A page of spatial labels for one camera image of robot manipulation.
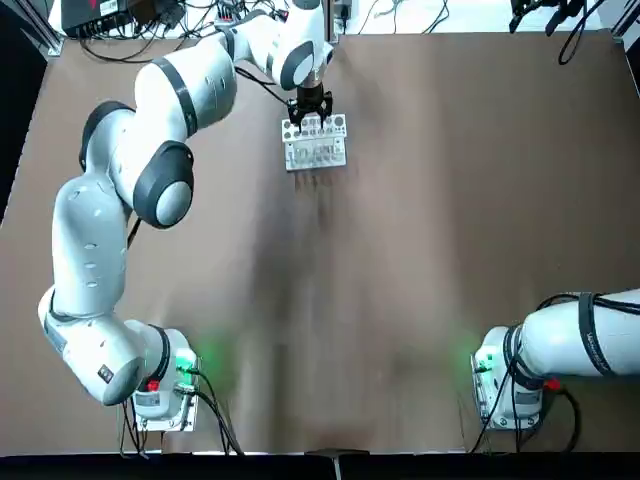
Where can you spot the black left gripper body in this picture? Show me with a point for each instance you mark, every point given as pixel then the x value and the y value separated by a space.
pixel 310 95

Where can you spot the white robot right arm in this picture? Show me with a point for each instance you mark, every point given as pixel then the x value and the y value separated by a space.
pixel 550 345

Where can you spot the dark electronic device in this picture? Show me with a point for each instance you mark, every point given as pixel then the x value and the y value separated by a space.
pixel 155 12

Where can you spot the red connector plug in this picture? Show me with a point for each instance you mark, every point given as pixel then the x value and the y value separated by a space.
pixel 552 384
pixel 152 386

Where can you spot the black plug adapter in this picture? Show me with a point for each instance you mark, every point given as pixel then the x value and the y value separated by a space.
pixel 344 10

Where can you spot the white test tube rack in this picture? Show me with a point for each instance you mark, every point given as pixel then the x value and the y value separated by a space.
pixel 292 164

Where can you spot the black electronics box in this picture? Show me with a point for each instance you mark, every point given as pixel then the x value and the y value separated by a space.
pixel 95 15

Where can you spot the aluminium frame rail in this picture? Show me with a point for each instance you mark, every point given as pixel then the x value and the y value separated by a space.
pixel 50 30
pixel 625 20

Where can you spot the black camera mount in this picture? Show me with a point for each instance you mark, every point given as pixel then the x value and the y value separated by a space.
pixel 337 457

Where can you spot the white power strip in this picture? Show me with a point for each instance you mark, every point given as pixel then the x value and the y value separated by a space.
pixel 227 14

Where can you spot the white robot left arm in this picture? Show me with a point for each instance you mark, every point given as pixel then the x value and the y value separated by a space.
pixel 90 240

